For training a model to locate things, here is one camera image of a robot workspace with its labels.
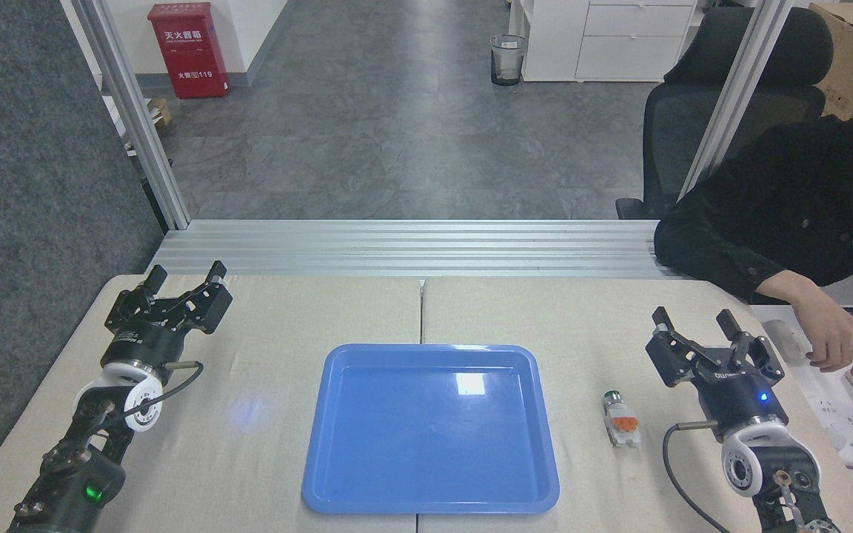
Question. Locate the white drawer cabinet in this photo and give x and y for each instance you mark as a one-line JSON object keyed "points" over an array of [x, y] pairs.
{"points": [[619, 44]]}

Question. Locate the silver aluminium rail base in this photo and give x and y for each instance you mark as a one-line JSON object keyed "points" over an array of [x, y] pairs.
{"points": [[412, 248]]}

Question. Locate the red fire extinguisher box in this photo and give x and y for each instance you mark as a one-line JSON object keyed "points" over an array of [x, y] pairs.
{"points": [[189, 52]]}

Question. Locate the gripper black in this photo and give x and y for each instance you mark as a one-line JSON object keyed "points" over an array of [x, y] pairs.
{"points": [[741, 400], [146, 346]]}

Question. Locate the white computer mouse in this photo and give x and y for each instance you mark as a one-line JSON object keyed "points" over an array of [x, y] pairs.
{"points": [[782, 339]]}

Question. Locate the black office chair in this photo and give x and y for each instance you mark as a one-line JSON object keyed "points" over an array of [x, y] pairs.
{"points": [[682, 126]]}

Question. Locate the person's hand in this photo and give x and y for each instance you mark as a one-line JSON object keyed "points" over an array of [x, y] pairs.
{"points": [[837, 333]]}

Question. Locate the blue plastic tray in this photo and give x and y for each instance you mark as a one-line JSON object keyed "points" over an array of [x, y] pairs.
{"points": [[426, 437]]}

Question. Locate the white power strip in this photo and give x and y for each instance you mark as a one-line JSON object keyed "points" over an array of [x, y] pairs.
{"points": [[845, 429]]}

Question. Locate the small cardboard box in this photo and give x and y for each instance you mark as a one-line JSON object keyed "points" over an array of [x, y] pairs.
{"points": [[161, 111]]}

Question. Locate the person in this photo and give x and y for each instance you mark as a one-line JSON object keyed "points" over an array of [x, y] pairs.
{"points": [[767, 207]]}

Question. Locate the mesh waste bin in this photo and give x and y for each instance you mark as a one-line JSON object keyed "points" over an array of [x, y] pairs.
{"points": [[508, 63]]}

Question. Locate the silver aluminium post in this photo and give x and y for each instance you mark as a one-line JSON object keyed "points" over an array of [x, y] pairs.
{"points": [[737, 96], [138, 118]]}

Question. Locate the person's forearm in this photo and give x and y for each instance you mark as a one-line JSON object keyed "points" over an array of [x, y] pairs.
{"points": [[785, 290]]}

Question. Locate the grey felt partition panel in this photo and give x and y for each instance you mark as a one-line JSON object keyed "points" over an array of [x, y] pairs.
{"points": [[27, 207]]}

